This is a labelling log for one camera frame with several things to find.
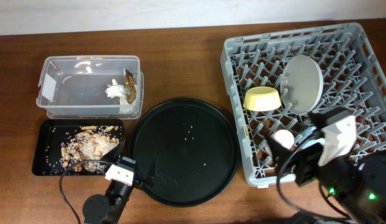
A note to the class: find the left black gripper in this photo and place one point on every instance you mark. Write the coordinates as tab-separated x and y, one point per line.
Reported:
139	182

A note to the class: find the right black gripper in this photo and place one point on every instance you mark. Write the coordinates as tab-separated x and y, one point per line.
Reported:
305	159

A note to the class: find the pink cup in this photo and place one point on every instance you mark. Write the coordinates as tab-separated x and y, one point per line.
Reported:
279	142

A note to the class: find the food scraps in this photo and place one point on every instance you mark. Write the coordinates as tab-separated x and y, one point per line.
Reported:
81	143

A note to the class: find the yellow bowl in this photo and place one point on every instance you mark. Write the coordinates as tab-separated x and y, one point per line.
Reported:
262	98

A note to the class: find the white napkin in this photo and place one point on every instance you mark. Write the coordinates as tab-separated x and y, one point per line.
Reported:
115	90

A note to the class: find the gold snack wrapper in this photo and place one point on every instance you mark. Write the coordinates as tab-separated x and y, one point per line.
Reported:
130	89

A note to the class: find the grey plate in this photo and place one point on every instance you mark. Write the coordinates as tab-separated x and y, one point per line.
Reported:
303	80

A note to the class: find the blue cup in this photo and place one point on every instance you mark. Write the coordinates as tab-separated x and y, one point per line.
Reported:
306	133

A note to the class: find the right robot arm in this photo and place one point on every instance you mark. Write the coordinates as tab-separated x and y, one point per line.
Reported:
360	189

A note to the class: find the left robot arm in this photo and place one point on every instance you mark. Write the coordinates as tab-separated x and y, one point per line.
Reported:
107	208

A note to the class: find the grey dishwasher rack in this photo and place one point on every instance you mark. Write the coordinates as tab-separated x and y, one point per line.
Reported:
352	78

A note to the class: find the black object bottom edge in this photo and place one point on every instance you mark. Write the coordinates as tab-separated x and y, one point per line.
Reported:
299	218

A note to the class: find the round black tray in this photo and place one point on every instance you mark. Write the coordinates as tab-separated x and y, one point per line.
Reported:
198	151

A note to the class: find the black rectangular tray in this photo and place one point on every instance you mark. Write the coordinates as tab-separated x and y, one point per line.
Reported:
46	140

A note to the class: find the clear plastic bin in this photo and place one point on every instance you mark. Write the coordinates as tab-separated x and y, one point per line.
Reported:
73	87

